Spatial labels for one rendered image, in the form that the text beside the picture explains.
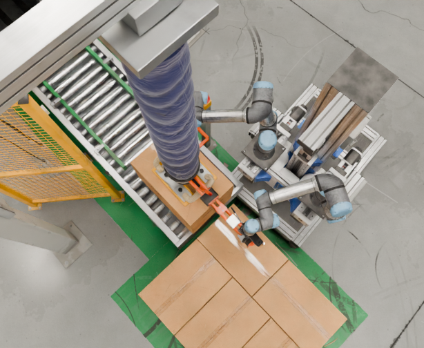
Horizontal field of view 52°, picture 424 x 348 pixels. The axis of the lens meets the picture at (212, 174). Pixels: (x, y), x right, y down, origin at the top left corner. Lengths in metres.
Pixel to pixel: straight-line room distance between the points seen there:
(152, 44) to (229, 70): 3.25
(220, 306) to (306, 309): 0.63
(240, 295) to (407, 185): 1.94
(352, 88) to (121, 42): 1.27
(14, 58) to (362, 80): 1.61
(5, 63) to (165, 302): 2.57
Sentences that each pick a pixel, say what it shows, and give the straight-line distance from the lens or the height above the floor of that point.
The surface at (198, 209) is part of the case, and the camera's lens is 2.89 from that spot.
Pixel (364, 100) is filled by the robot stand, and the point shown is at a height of 2.03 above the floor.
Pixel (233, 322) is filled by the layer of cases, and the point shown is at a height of 0.54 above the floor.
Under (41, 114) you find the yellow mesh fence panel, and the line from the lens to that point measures 2.29.
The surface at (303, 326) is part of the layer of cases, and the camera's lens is 3.45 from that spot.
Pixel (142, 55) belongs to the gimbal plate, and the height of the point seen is 2.87.
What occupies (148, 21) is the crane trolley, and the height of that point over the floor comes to 2.91.
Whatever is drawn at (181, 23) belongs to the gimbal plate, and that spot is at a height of 2.87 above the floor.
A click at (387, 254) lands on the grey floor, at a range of 4.23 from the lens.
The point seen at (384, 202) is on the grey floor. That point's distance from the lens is 4.30.
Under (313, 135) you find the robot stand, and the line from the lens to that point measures 2.06.
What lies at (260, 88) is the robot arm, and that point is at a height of 1.67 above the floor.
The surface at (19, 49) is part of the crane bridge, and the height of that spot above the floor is 3.05.
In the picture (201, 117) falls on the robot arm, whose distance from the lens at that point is 2.57.
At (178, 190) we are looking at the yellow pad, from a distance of 2.88.
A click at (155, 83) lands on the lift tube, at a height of 2.61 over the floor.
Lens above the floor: 3.92
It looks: 75 degrees down
